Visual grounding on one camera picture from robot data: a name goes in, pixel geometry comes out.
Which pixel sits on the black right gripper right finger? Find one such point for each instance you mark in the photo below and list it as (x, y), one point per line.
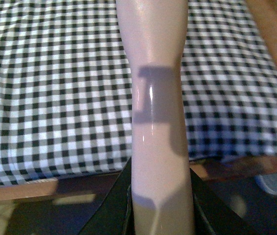
(212, 215)

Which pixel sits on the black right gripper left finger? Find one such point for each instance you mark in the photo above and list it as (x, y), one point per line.
(115, 214)

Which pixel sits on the beige hand brush black bristles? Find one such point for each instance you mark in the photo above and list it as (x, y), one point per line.
(153, 34)

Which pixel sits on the wooden dresser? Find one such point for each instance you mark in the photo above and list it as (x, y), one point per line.
(275, 36)

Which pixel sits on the black white checkered cloth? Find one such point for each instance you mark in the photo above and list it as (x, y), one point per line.
(229, 85)

